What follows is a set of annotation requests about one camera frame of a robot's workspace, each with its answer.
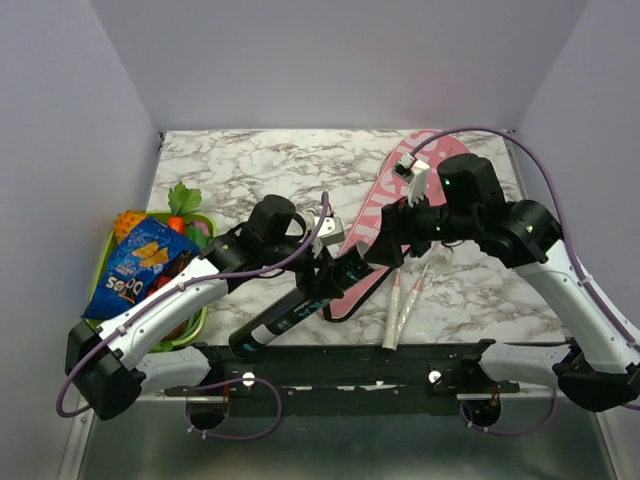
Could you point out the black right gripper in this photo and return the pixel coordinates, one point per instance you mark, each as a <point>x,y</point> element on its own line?
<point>398,226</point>

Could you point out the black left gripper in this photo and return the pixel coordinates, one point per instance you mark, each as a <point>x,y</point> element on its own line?
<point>320,286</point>

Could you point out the black shuttlecock tube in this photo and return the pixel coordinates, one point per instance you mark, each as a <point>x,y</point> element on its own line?
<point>292,308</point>

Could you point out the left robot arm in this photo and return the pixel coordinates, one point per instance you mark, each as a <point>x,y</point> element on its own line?
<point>101,364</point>

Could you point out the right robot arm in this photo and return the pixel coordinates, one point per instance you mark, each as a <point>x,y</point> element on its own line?
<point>597,368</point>

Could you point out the pink badminton racket right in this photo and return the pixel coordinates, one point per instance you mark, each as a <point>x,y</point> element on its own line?
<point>411,297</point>

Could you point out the pink badminton racket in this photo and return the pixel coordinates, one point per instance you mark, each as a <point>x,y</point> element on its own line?
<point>411,297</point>
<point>392,314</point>

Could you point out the pink badminton racket left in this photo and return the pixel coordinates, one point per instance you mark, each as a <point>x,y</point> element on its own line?
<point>392,314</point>

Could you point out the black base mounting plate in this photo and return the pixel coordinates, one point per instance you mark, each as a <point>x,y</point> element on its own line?
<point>347,380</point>

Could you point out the pink toy fruit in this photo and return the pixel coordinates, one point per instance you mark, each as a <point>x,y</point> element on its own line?
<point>203,227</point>

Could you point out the orange toy carrot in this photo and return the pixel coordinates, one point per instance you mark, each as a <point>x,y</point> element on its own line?
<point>177,224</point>

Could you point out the blue Doritos chip bag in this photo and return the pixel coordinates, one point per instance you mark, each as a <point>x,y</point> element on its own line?
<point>150,251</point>

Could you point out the orange toy pineapple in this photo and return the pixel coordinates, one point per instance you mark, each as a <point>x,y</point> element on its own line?
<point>125,222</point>

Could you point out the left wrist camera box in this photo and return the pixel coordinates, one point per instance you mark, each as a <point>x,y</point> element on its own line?
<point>331,231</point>

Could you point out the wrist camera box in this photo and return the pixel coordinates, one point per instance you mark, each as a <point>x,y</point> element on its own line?
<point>331,231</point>
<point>416,173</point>

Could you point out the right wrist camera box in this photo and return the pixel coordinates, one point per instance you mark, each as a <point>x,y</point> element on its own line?
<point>416,173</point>

